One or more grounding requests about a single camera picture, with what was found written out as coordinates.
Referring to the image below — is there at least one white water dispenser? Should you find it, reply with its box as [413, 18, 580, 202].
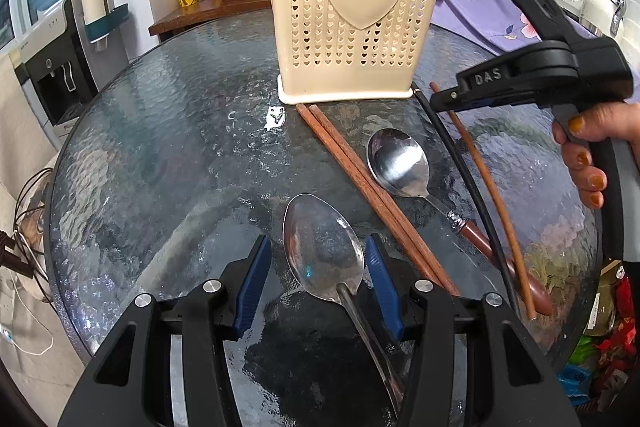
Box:
[14, 0, 129, 148]

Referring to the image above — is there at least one dark wooden side counter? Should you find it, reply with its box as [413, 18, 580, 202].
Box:
[149, 0, 271, 42]

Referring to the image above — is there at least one white thermos kettle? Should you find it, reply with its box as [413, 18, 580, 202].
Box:
[579, 0, 627, 41]

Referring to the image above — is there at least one steel spoon with brown handle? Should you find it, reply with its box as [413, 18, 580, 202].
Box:
[365, 126, 556, 319]

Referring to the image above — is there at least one purple floral cloth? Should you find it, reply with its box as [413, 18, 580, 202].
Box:
[433, 0, 594, 62]

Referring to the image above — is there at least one person's right hand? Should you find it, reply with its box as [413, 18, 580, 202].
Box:
[551, 100, 640, 210]

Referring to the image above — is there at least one paper cup roll holder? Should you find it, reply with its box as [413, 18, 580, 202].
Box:
[80, 0, 129, 52]

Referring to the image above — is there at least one brown wooden chopstick pair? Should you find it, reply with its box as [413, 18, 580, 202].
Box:
[294, 103, 449, 298]
[307, 104, 461, 298]

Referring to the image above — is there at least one cream plastic utensil holder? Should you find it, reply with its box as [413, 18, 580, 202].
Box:
[271, 0, 436, 105]

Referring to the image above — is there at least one round glass table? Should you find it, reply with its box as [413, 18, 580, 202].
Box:
[47, 10, 602, 426]

